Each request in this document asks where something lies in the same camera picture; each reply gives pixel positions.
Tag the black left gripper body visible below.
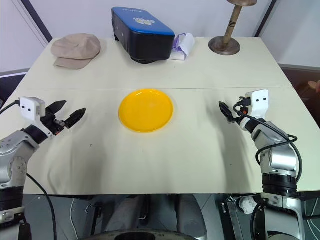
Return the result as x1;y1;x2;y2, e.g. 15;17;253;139
39;111;70;137

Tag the white and purple bag roll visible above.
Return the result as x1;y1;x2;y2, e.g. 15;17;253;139
170;32;196;62

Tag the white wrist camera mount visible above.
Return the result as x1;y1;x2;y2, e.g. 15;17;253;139
237;89;270;121
19;96;55;139

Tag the yellow round plastic plate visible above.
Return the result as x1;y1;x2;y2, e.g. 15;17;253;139
118;88;174;133

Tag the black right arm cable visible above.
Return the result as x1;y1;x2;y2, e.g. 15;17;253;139
233;102;304;181

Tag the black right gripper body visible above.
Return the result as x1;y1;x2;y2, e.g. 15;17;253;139
231;96;252;124

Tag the blue and black case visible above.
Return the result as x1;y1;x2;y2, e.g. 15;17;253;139
111;6;176;64

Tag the wooden hat stand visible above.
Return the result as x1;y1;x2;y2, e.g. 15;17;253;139
208;0;258;56

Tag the white crumpled object under table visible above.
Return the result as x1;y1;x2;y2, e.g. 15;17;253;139
238;195;263;214

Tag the pinkish object beside table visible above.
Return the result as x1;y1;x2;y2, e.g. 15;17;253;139
308;79;320;93

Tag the cream table cloth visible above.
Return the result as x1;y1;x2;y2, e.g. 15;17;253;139
0;87;320;196

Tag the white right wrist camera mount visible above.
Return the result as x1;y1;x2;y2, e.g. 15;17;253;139
237;89;270;121

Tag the beige newsboy cap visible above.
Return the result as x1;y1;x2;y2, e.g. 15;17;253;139
50;33;102;70

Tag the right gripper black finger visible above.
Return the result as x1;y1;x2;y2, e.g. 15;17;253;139
218;100;236;124

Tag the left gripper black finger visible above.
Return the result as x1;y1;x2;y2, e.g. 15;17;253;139
45;100;68;117
64;107;87;130

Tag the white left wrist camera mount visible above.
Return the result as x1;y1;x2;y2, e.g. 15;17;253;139
19;96;55;139

